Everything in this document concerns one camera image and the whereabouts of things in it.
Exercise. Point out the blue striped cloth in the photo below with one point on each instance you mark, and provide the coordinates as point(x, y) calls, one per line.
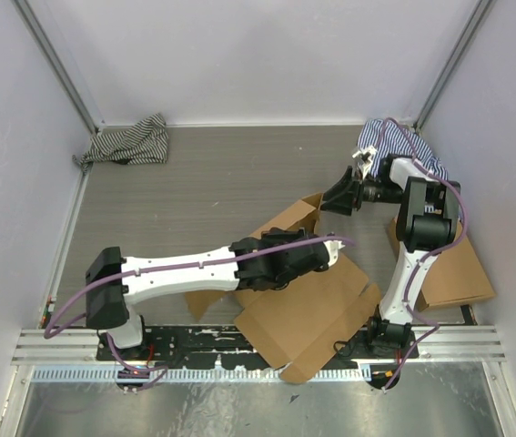
point(388, 139)

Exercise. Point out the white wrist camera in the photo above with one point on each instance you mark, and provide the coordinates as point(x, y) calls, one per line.
point(334, 247)
point(363, 160)

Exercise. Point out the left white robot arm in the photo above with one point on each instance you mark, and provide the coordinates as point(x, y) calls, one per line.
point(117, 283)

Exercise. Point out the aluminium corner post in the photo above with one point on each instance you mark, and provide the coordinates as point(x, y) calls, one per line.
point(467, 35)
point(31, 21)

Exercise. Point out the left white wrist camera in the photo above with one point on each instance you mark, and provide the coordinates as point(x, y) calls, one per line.
point(334, 247)

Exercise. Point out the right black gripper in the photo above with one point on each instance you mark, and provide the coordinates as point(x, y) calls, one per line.
point(348, 192)

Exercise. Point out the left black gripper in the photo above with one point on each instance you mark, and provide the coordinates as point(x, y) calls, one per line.
point(277, 234)

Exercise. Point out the aluminium rail frame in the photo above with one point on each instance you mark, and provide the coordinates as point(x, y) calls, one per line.
point(199, 347)

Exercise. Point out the left aluminium corner post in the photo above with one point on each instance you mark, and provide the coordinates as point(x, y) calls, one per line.
point(31, 21)

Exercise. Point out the right aluminium corner post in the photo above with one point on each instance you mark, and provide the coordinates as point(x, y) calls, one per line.
point(467, 35)

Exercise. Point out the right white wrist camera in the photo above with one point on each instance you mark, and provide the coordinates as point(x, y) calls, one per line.
point(363, 160)

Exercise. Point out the white slotted cable duct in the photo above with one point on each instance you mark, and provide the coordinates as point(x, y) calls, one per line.
point(115, 373)

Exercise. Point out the folded brown cardboard box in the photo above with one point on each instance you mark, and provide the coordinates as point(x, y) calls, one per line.
point(455, 278)

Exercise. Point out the grey striped cloth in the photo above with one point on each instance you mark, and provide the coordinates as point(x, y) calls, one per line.
point(146, 142)

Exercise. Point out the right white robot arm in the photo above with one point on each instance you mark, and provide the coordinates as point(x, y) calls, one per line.
point(426, 225)

